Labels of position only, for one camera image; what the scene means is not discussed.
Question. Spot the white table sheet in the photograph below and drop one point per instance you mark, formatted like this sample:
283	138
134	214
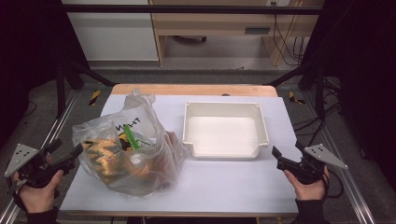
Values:
218	186

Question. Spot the light wooden desk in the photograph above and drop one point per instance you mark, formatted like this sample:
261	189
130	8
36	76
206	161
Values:
214	20

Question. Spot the translucent plastic shopping bag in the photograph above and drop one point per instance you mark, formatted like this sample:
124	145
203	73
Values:
93	130

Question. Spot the white plastic bin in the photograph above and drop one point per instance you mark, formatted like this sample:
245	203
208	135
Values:
224	133

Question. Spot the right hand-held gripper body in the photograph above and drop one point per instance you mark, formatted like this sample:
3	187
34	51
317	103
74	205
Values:
323	154

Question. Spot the aluminium floor rail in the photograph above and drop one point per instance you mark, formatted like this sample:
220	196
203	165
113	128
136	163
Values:
345	183
59	121

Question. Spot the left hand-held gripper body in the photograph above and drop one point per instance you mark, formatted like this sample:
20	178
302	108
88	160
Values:
21	155

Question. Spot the black metal crossbar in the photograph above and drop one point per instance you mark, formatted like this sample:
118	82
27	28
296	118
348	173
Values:
186	9

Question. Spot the black metal stand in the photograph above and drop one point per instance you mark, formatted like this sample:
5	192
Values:
319	90
60	90

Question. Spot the person's left hand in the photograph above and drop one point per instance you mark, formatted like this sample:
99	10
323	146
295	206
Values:
40	197

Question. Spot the person's right hand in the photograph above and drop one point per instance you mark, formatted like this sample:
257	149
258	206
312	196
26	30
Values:
311	191

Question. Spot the green snack packet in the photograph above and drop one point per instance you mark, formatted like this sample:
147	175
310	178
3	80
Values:
132	138

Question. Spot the dark curtain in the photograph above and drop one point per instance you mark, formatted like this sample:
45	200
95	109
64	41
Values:
364	62
28	46

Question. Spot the yellow black chips bag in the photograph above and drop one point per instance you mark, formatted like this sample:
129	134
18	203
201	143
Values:
102	155

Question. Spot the yellow black floor tape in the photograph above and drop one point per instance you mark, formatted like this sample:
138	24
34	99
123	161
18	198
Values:
294	98
94	98

